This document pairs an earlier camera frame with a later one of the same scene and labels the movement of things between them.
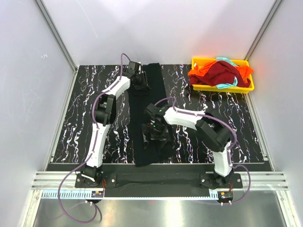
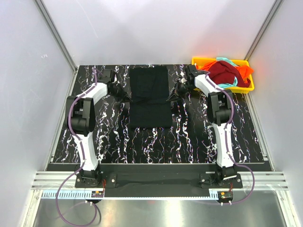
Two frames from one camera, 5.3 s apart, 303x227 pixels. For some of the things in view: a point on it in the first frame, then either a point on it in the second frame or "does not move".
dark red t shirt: [218, 73] does not move
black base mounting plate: [158, 180] does not move
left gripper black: [145, 84] -> [123, 97]
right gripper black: [163, 137] -> [174, 94]
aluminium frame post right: [269, 19] does not move
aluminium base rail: [262, 180] does not move
